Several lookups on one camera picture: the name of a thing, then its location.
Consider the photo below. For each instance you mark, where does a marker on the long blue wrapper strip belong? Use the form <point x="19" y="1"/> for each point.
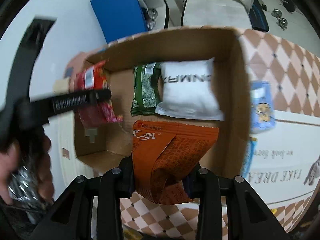
<point x="247" y="161"/>

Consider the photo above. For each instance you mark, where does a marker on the white pillow pack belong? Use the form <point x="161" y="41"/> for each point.
<point x="187" y="91"/>

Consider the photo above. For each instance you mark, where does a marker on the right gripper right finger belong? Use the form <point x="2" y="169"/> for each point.
<point x="192" y="183"/>

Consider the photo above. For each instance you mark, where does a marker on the checkered table cloth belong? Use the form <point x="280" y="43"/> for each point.
<point x="283" y="155"/>

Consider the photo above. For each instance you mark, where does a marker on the person's left hand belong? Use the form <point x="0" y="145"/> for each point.
<point x="29" y="181"/>

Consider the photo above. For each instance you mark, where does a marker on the open cardboard box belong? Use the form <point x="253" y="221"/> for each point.
<point x="230" y="84"/>

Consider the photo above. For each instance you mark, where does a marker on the floor barbell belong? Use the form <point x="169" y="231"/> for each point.
<point x="289" y="5"/>

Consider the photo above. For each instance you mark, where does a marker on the white padded chair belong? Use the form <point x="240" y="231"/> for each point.
<point x="224" y="13"/>

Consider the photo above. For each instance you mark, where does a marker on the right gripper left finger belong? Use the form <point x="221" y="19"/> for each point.
<point x="127" y="180"/>

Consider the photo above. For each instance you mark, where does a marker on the blue foam mat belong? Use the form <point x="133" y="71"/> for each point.
<point x="119" y="18"/>

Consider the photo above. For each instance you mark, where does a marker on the green snack bag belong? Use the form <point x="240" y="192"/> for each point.
<point x="146" y="95"/>

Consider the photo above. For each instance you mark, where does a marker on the orange snack bag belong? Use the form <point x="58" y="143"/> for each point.
<point x="163" y="154"/>

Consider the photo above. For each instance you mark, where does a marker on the chrome dumbbells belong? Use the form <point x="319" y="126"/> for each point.
<point x="281" y="22"/>

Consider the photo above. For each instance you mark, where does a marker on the red snack packet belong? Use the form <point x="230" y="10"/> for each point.
<point x="101" y="111"/>

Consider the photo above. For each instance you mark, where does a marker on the light blue tissue pack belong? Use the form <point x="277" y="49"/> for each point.
<point x="262" y="110"/>

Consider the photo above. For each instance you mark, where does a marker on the beige folded cloth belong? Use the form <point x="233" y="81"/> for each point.
<point x="61" y="86"/>

